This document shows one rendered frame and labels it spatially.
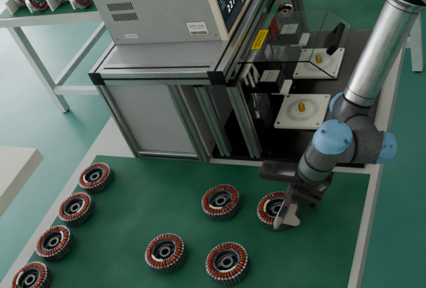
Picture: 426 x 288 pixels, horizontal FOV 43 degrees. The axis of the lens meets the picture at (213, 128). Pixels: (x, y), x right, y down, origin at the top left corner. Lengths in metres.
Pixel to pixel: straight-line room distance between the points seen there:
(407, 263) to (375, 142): 1.08
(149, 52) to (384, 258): 1.25
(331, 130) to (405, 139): 1.51
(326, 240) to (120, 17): 0.85
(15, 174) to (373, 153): 0.79
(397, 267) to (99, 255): 1.17
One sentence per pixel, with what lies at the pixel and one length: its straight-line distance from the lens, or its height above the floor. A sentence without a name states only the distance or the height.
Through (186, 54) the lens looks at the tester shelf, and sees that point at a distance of 1.54.
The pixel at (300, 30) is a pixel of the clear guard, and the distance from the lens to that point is 1.58.
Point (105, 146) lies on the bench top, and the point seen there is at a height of 0.75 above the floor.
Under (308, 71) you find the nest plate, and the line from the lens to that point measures 1.88.
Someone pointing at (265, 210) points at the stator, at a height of 0.79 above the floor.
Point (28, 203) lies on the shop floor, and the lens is 3.19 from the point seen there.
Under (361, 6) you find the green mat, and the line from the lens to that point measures 2.22.
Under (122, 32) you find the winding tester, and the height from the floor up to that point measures 1.16.
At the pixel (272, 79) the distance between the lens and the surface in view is 1.66.
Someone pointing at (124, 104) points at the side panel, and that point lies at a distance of 1.69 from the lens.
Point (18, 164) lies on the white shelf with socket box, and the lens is 1.30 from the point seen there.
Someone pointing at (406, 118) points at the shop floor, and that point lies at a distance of 2.79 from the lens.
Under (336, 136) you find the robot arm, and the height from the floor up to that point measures 1.09.
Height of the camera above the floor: 1.92
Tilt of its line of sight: 40 degrees down
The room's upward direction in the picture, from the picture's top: 22 degrees counter-clockwise
